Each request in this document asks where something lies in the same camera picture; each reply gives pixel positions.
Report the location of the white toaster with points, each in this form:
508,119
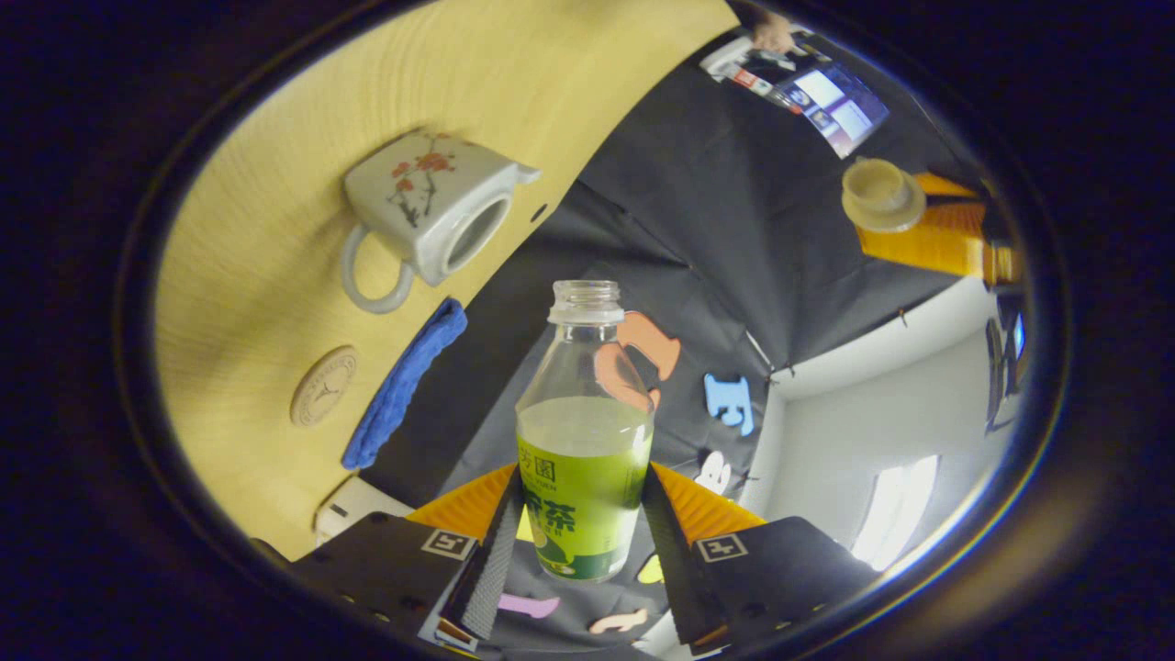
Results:
367,500

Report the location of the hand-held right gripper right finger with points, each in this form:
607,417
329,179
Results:
670,569

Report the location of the clear water bottle green label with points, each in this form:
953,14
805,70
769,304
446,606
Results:
583,496

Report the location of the ceiling light panel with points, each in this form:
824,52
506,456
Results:
895,509

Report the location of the white floral teacup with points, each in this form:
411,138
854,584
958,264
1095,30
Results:
413,184

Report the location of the round cork coaster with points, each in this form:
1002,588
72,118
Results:
323,386

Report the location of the blue towel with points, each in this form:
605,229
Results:
404,381

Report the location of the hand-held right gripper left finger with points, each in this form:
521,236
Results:
491,569

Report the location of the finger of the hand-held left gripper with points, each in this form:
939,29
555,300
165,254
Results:
945,239
950,188

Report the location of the black backdrop cloth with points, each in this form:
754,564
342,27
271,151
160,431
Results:
698,211

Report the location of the computer monitor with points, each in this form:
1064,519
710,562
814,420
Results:
831,106

